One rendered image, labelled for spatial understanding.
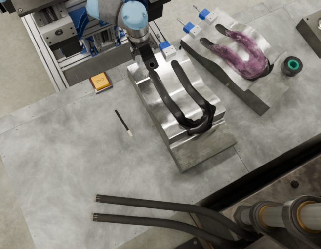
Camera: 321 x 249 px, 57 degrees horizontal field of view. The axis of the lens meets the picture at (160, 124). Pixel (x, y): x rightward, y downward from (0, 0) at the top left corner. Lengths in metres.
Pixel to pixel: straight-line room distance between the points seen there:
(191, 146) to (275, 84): 0.44
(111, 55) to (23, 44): 0.76
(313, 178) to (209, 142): 0.48
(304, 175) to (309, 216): 0.65
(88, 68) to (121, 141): 0.93
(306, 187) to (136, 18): 0.97
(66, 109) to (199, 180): 0.65
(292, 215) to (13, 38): 2.31
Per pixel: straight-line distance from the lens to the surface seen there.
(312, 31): 1.61
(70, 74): 2.09
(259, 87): 1.30
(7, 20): 2.74
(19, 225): 2.17
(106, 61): 2.09
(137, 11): 0.93
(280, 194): 1.35
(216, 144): 1.22
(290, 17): 1.70
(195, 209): 1.11
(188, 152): 1.19
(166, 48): 1.30
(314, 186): 1.42
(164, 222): 1.14
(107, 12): 0.97
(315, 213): 0.75
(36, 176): 1.30
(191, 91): 1.25
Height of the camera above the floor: 2.01
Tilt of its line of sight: 72 degrees down
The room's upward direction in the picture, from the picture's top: 8 degrees clockwise
